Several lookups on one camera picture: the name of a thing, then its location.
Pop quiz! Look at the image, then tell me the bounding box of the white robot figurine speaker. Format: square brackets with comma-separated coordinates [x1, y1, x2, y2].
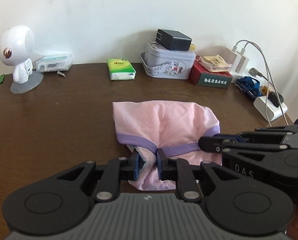
[0, 25, 44, 94]

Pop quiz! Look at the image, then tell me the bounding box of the red green gift box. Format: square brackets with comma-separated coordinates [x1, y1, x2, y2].
[189, 57, 232, 89]

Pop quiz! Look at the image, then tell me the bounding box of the clear plastic case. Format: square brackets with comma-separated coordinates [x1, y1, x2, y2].
[36, 54, 74, 73]

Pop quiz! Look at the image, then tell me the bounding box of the black power adapter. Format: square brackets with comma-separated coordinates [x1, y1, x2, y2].
[155, 29, 192, 51]

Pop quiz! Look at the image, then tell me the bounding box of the white power strip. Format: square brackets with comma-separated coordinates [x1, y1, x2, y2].
[228, 70, 288, 123]

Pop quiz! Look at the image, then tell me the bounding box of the white charger left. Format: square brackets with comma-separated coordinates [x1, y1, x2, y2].
[225, 46, 242, 73]

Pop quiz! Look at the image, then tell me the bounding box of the pink blue purple mesh garment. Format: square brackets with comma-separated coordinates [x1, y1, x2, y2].
[113, 100, 221, 191]

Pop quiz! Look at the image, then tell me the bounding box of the white charger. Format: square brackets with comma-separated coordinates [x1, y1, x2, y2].
[236, 49, 249, 74]
[225, 46, 242, 73]

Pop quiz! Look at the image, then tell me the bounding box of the yellow snack packet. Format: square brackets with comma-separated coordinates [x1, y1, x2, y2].
[196, 55, 232, 73]

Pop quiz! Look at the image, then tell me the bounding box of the floral tin box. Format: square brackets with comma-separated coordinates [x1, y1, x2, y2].
[140, 41, 196, 80]

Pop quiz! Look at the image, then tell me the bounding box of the green tissue pack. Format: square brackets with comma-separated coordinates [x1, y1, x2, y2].
[107, 59, 137, 81]

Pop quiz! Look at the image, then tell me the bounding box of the white charging cable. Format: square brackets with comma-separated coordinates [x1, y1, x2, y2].
[232, 39, 289, 128]

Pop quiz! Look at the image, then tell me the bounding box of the white charger right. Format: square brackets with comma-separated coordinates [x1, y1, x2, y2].
[236, 49, 249, 74]

